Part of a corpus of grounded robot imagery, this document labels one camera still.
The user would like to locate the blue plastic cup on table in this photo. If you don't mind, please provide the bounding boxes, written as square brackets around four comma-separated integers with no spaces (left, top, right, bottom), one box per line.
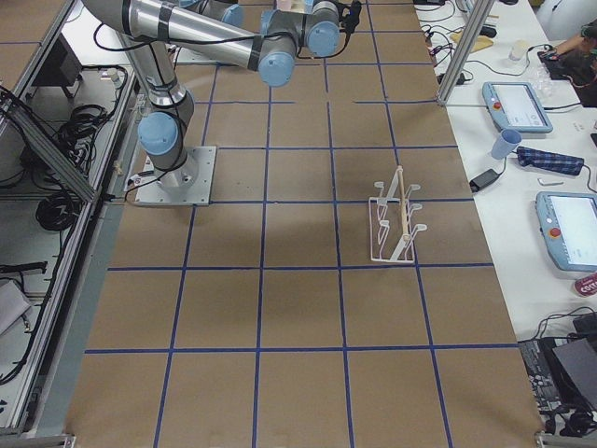
[491,129,521,160]

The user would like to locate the coiled black cables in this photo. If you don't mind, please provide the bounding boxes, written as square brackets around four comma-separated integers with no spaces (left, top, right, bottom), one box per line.
[27,104,116,183]

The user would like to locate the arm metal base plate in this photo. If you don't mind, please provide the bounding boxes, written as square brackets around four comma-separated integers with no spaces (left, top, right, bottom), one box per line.
[133,147,216,206]

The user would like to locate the lower blue teach pendant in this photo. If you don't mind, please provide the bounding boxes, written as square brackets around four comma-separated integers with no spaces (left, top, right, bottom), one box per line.
[535,191,596,273]

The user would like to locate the translucent cup on table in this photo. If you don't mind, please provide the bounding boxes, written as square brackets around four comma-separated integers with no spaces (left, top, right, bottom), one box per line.
[508,39,528,63]

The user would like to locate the folded blue plaid umbrella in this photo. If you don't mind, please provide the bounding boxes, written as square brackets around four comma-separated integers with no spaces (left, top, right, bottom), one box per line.
[516,147,585,176]

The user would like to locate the white wire cup rack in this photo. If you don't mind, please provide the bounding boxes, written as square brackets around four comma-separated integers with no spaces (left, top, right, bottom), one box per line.
[368,165,427,265]

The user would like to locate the black box on shelf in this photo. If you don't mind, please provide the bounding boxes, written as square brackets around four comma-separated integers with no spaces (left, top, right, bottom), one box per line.
[33,34,83,99]

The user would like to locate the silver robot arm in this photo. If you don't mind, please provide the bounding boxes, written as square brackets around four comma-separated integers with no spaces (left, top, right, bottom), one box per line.
[84,1,362,191]

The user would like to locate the person's hand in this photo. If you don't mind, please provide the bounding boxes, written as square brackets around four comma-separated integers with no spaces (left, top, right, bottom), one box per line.
[554,35,584,55]

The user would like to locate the maroon round sticker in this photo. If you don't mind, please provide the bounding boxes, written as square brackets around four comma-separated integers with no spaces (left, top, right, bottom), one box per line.
[574,273,597,297]

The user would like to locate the aluminium frame post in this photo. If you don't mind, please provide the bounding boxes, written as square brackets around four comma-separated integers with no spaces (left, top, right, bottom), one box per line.
[437,0,493,105]

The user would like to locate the upper blue teach pendant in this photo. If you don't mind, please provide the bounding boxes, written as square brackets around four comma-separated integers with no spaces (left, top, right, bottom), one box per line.
[481,82,553,133]

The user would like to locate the black power adapter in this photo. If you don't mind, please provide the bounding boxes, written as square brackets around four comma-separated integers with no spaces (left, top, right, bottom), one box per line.
[469,169,501,193]

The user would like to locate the blue teach pendant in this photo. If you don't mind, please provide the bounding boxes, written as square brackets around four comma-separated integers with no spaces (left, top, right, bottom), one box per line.
[481,82,553,133]
[535,191,596,273]

